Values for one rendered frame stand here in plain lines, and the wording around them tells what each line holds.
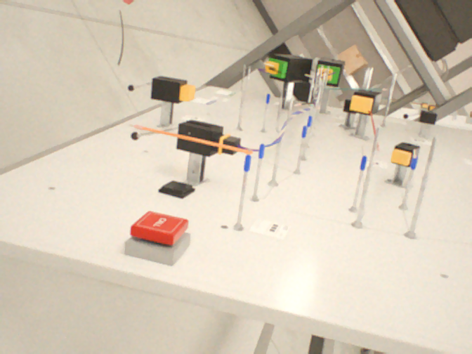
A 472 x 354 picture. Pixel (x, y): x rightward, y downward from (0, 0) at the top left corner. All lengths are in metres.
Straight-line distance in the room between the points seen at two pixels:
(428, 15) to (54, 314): 1.35
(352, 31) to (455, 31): 6.46
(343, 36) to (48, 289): 7.56
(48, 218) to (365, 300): 0.38
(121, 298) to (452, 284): 0.57
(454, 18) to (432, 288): 1.23
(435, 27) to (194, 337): 1.15
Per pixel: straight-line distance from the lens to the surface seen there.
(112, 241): 0.63
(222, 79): 1.76
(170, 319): 1.08
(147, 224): 0.59
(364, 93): 1.27
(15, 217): 0.69
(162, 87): 1.12
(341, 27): 8.24
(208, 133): 0.78
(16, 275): 0.86
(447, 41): 1.78
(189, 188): 0.78
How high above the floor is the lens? 1.40
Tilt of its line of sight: 21 degrees down
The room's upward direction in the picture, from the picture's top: 59 degrees clockwise
